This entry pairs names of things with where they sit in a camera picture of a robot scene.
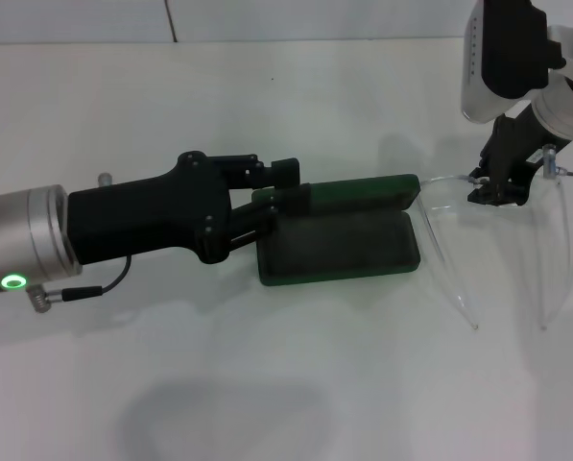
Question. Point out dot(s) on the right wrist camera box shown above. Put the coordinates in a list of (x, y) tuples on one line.
[(507, 53)]

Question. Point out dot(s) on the green glasses case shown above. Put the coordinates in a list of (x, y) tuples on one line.
[(343, 240)]

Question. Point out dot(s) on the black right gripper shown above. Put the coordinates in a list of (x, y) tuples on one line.
[(511, 149)]

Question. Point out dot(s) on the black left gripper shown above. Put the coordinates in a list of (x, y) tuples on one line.
[(147, 216)]

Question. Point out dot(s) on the clear white glasses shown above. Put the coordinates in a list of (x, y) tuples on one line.
[(435, 240)]

